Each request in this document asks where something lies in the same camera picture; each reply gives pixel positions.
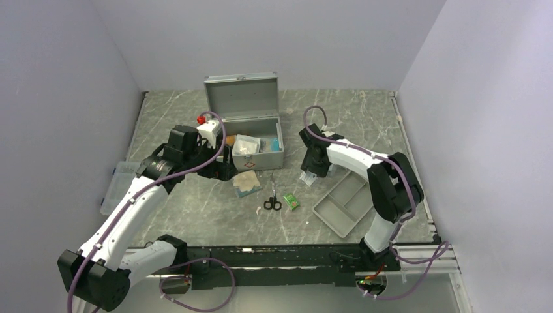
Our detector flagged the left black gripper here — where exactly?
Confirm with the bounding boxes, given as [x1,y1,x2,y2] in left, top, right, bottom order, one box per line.
[183,139,237,181]

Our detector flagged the clear gauze pad packet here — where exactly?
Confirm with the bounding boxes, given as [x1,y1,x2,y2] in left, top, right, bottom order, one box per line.
[232,134,261,156]

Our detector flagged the blue white medical pouch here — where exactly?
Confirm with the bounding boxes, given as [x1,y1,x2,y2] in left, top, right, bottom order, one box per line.
[259,138,280,153]

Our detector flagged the grey plastic divider tray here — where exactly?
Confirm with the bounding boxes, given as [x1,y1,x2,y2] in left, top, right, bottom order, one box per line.
[312,171,374,238]

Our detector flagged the grey metal medicine case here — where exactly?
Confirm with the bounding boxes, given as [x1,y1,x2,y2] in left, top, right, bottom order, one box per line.
[203,72,284,171]

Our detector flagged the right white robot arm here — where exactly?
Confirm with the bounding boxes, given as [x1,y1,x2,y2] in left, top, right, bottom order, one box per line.
[299,124,425,271]

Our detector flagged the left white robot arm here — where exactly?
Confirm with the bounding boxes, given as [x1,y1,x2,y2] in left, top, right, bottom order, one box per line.
[57,122,232,312]

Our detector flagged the clear bag alcohol wipes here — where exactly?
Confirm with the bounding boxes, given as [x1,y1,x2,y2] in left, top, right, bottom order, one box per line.
[300,171,320,186]

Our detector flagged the cream latex gloves packet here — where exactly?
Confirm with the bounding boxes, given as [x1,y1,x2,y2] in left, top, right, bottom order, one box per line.
[233,170,262,198]

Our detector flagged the small green box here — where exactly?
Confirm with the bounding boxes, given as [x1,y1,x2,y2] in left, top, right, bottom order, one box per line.
[283,193,301,211]

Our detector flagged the clear plastic storage box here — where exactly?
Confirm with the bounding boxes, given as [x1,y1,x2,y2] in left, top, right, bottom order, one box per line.
[100,161,140,216]

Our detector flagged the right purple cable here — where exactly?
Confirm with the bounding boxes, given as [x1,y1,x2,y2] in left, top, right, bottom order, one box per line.
[303,105,451,301]

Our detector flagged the purple cable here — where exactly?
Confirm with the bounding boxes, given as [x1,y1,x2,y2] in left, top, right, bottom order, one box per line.
[303,105,451,301]
[65,111,236,313]

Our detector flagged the black handled scissors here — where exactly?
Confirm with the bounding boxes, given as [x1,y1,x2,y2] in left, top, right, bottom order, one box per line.
[263,174,282,211]

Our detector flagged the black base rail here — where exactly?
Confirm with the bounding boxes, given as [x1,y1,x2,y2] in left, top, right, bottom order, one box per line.
[158,243,401,290]

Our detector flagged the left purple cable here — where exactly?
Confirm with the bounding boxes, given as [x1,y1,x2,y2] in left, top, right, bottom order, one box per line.
[65,111,236,313]

